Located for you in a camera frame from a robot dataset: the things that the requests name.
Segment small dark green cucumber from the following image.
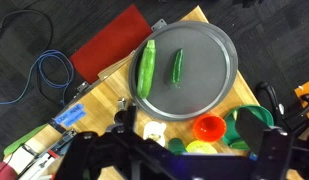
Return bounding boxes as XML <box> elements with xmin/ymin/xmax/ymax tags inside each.
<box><xmin>171</xmin><ymin>49</ymin><xmax>184</xmax><ymax>85</ymax></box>

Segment large grey round tray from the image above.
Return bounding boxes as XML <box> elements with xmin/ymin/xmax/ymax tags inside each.
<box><xmin>128</xmin><ymin>21</ymin><xmax>238</xmax><ymax>121</ymax></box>

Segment yellow-green plastic bowl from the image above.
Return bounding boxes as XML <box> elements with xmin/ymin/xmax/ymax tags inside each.
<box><xmin>186</xmin><ymin>140</ymin><xmax>217</xmax><ymax>154</ymax></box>

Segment blue tape label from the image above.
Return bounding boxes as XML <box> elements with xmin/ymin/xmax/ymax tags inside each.
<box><xmin>55</xmin><ymin>104</ymin><xmax>86</xmax><ymax>127</ymax></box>

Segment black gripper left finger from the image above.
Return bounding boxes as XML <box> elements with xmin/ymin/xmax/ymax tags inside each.
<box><xmin>106</xmin><ymin>103</ymin><xmax>137</xmax><ymax>133</ymax></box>

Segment white ceramic mug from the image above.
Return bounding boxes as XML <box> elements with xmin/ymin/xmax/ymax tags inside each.
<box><xmin>143</xmin><ymin>121</ymin><xmax>166</xmax><ymax>147</ymax></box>

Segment bright green plastic bowl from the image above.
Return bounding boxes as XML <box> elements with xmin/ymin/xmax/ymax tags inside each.
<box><xmin>222</xmin><ymin>105</ymin><xmax>274</xmax><ymax>150</ymax></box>

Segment dark green plastic cup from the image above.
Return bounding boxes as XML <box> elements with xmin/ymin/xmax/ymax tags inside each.
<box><xmin>168</xmin><ymin>138</ymin><xmax>186</xmax><ymax>155</ymax></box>

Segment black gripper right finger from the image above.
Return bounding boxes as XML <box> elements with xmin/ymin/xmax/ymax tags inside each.
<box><xmin>235</xmin><ymin>109</ymin><xmax>269</xmax><ymax>154</ymax></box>

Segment blue cable on floor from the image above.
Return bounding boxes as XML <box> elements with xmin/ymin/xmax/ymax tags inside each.
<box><xmin>0</xmin><ymin>49</ymin><xmax>75</xmax><ymax>106</ymax></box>

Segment orange plastic bowl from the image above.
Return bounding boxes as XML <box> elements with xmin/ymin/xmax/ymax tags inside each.
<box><xmin>193</xmin><ymin>114</ymin><xmax>227</xmax><ymax>143</ymax></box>

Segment large light green cucumber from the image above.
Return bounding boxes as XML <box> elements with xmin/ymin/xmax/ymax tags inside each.
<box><xmin>137</xmin><ymin>39</ymin><xmax>156</xmax><ymax>99</ymax></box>

